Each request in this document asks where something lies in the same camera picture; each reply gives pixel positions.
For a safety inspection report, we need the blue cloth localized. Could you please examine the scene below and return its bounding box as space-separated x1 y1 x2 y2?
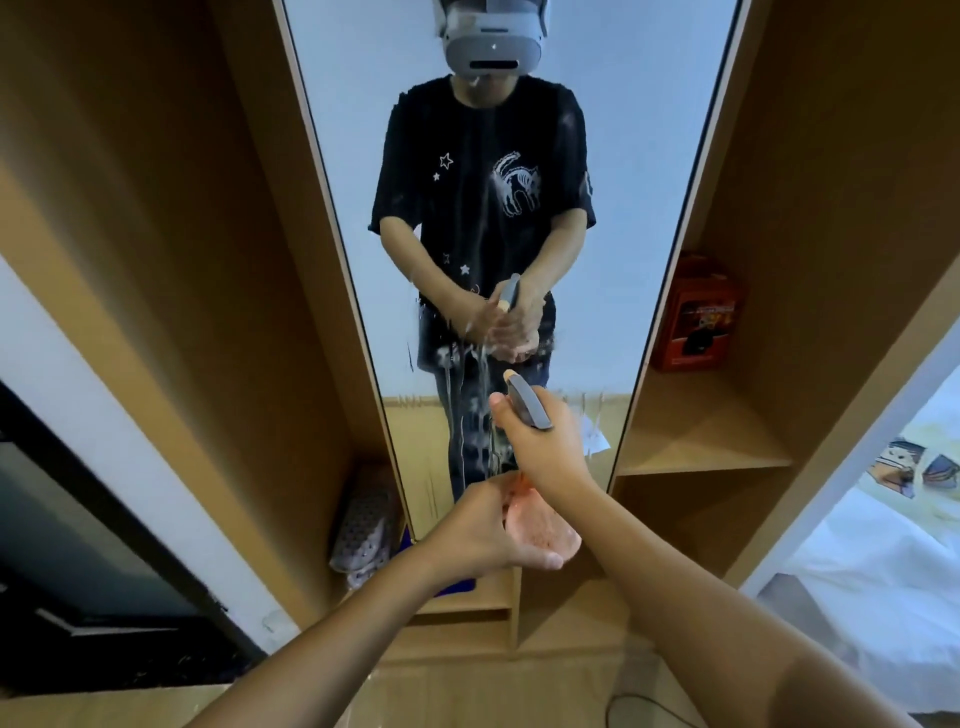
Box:
395 523 479 599

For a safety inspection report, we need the tall framed mirror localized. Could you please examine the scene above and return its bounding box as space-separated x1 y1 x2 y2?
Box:
271 0 751 543

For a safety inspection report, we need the orange spray bottle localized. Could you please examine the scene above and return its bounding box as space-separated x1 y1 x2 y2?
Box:
500 369 583 573

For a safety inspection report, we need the cartoon print cloth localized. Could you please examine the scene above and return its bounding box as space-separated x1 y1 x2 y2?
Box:
862 419 960 526

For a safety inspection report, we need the person's right hand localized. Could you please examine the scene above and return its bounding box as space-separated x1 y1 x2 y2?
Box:
488 386 599 513

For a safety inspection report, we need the thin black cable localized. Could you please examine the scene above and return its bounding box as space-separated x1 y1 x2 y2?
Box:
605 693 703 728

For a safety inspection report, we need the person's left forearm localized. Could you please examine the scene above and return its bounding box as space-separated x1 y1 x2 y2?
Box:
187 543 455 728

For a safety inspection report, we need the grey dotted slipper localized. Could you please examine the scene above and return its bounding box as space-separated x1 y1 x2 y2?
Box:
346 551 393 594
329 466 399 575

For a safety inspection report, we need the wooden wardrobe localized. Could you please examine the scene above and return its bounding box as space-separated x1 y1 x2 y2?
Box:
0 0 960 665

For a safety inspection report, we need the red box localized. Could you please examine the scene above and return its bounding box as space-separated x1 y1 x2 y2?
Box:
650 253 745 374

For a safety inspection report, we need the white bed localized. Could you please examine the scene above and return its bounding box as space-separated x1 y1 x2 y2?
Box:
757 374 960 714

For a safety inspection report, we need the person's right forearm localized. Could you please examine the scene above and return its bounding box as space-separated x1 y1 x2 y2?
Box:
558 479 920 728

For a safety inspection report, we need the person's left hand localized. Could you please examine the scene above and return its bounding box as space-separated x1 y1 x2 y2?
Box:
416 472 565 594

